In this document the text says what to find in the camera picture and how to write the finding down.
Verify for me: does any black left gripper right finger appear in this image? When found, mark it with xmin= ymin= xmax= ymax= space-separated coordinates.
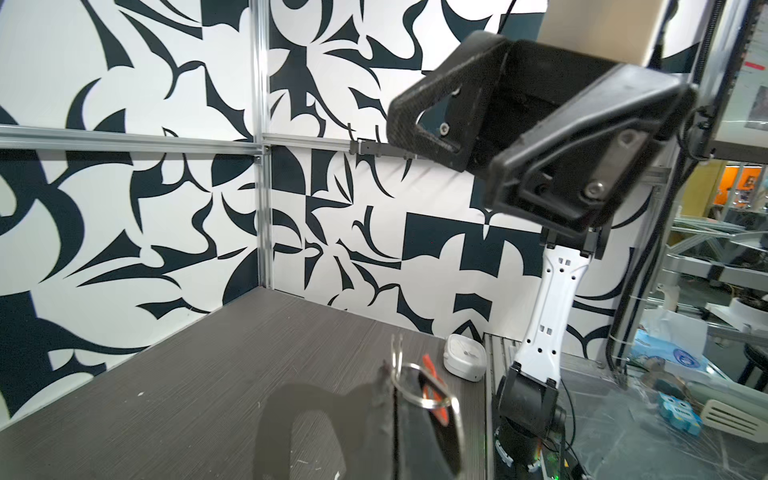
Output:
xmin=395 ymin=369 xmax=463 ymax=479

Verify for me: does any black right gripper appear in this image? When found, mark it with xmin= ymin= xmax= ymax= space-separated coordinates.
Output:
xmin=386 ymin=31 xmax=697 ymax=236

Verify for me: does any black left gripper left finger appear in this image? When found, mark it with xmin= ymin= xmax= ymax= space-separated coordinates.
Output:
xmin=335 ymin=365 xmax=396 ymax=479

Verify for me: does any red key tag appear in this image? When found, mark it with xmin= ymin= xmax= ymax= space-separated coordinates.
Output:
xmin=421 ymin=354 xmax=451 ymax=427

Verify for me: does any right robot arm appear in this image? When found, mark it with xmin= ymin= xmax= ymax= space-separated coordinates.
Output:
xmin=386 ymin=31 xmax=697 ymax=477

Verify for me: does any white round object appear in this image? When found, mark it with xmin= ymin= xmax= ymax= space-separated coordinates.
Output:
xmin=443 ymin=334 xmax=488 ymax=383

